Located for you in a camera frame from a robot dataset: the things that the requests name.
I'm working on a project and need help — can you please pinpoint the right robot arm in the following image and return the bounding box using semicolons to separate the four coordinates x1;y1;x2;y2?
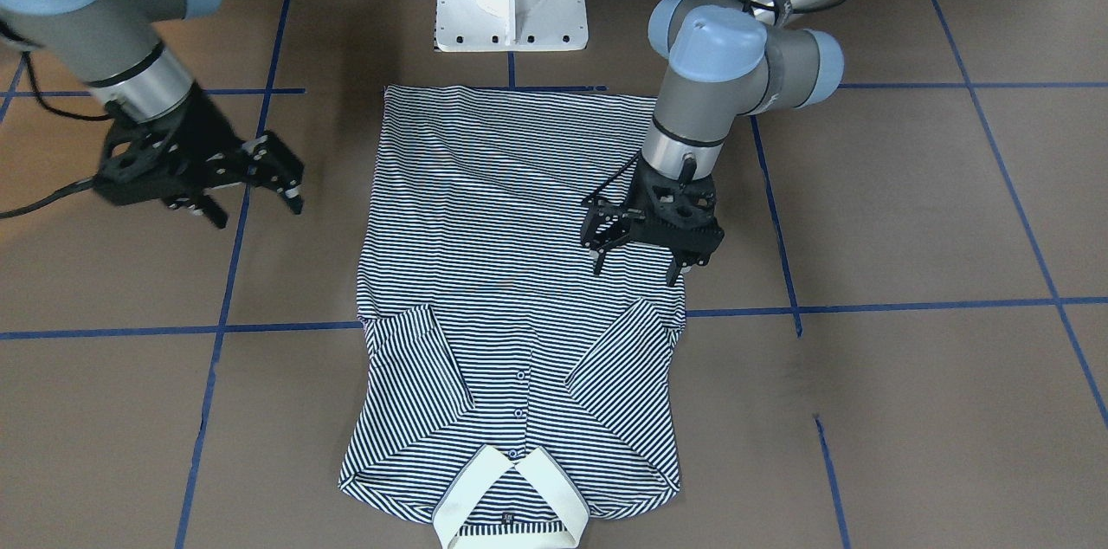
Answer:
1;0;304;228

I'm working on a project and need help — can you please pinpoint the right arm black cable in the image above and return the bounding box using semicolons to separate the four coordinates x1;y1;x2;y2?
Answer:
0;47;109;221

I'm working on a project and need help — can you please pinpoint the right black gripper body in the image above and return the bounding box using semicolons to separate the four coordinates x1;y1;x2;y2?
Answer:
93;85;258;206

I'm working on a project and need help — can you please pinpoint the striped polo shirt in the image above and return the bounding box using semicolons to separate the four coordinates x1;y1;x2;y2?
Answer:
338;85;686;548

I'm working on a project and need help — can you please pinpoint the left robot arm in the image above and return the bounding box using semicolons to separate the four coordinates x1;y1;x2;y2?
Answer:
579;0;847;285

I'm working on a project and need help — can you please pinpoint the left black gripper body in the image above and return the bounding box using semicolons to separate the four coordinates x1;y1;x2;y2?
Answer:
582;157;725;260

